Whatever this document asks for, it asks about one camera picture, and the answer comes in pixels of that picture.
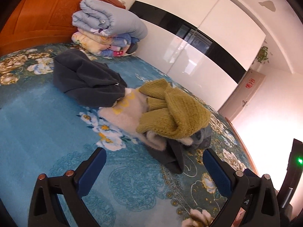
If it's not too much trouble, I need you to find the grey-blue fleece garment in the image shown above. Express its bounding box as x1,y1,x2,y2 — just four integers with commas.
144,125,212,174

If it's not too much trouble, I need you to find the wooden bed headboard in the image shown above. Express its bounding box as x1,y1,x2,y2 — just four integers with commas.
0,0,126,56

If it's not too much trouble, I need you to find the cream floral folded blanket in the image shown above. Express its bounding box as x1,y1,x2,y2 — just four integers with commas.
71,28,133,57

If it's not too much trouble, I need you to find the green hanging plant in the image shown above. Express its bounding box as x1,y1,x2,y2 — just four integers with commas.
254,45,270,64

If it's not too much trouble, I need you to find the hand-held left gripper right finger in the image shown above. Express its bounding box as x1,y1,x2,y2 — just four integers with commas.
203,148,281,227

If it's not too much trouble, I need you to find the light blue folded quilt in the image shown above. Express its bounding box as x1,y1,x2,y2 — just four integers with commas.
72,0,148,40

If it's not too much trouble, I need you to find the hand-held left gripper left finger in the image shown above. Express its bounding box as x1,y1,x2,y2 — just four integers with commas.
28,147,107,227

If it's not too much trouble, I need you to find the beige room door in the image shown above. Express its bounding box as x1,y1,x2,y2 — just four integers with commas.
228,68,266,122

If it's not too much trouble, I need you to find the cream fuzzy sweater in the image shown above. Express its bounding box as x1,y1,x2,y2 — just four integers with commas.
98,87,194,152

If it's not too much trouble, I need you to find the dark grey fleece jacket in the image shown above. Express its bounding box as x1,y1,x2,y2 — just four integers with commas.
52,49,127,108

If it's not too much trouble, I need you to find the white glossy wardrobe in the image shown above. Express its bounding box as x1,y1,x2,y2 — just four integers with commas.
129,0,267,111

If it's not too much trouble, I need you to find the blue floral bed blanket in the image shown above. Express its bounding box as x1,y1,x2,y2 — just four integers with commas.
0,43,258,227

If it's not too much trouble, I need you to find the mustard yellow knit sweater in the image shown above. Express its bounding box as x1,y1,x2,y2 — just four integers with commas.
136,79,212,140

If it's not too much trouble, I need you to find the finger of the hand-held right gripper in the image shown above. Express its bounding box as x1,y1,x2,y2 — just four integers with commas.
243,169,262,215

